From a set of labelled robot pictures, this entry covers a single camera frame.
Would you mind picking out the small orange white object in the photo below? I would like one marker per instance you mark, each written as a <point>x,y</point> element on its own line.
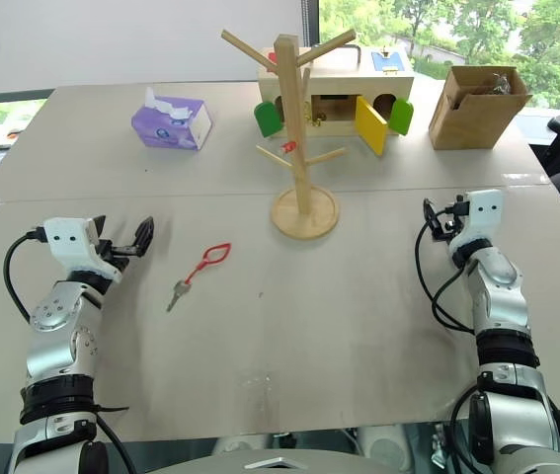
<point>8,138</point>

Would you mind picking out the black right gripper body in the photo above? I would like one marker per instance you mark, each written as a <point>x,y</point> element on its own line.
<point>450,231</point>

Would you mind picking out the blue lock panel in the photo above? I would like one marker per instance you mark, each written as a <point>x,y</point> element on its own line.
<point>387,61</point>

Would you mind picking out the black window frame post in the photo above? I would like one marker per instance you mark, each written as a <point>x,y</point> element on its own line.
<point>309,22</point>

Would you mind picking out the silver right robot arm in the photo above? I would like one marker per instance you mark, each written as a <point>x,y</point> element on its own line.
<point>499,296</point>

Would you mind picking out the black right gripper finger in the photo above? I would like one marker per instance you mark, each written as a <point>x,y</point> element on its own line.
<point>428,208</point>

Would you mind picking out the dark green arched door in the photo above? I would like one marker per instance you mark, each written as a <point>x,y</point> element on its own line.
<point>267,119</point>

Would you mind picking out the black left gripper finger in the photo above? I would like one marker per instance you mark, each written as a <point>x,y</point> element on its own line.
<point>100,223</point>
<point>145,234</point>

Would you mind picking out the wooden mug tree stand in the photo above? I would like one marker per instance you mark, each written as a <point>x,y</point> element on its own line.
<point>299,148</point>

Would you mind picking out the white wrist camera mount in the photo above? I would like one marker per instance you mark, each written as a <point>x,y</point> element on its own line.
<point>482,217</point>
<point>69,242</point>

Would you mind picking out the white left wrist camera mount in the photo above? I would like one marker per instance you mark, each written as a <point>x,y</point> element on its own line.
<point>69,242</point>

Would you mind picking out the white roller blind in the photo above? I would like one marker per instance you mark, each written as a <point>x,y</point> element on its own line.
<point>111,39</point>

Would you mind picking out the silver key with red loop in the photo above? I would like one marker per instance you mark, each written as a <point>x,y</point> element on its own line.
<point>200,266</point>

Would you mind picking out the white rounded shape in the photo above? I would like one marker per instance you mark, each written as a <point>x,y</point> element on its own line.
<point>383,440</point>
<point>240,444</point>

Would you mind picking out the wooden lock box toy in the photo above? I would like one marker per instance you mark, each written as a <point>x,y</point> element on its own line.
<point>339,81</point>

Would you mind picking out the purple tissue box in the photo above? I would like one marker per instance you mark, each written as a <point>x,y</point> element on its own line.
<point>168,123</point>

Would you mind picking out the red latch piece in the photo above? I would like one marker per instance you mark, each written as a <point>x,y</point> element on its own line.
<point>273,59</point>

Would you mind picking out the yellow square door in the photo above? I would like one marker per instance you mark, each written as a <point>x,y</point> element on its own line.
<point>371,126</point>

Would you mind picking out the small red object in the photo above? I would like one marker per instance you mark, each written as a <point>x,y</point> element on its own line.
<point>289,146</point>

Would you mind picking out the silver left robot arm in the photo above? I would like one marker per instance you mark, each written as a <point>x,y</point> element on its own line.
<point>55,316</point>

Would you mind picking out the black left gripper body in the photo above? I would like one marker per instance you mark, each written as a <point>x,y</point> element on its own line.
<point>119,251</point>

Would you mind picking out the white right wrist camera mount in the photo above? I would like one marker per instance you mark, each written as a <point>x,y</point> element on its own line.
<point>482,217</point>

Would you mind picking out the light green arched door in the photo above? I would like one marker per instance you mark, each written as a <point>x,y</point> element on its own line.
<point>402,116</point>

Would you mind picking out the metal parts in bag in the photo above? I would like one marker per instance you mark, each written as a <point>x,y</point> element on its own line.
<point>501,83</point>

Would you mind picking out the brown cardboard box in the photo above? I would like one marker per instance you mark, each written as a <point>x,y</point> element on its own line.
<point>477,116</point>

